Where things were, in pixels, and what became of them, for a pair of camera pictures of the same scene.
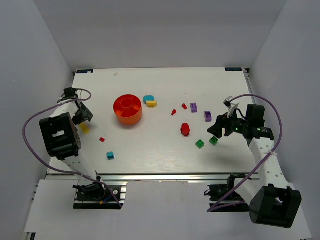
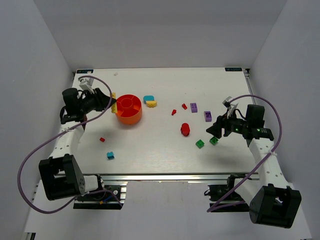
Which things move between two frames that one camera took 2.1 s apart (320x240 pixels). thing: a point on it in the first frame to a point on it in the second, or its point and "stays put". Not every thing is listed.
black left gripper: (83, 116) to (97, 99)
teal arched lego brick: (148, 97) stays put
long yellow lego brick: (83, 127) to (114, 107)
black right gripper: (224, 126) stays put
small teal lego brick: (110, 155) stays put
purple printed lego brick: (208, 116) stays put
